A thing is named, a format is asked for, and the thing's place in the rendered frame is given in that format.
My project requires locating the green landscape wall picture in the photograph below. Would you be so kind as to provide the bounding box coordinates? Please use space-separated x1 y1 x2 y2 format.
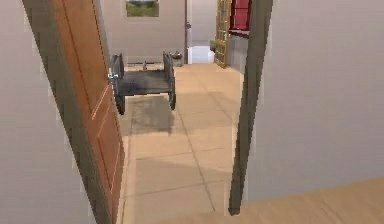
125 0 160 18

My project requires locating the brown wooden room door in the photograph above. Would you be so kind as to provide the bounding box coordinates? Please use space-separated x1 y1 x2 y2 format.
49 0 126 224

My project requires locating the red window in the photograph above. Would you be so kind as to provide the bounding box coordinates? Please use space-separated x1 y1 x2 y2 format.
228 0 253 36

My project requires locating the dark grey low table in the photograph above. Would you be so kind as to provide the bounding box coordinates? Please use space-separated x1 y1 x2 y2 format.
109 51 177 116

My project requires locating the yellow framed glass door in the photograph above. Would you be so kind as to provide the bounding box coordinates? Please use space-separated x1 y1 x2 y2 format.
213 0 233 69

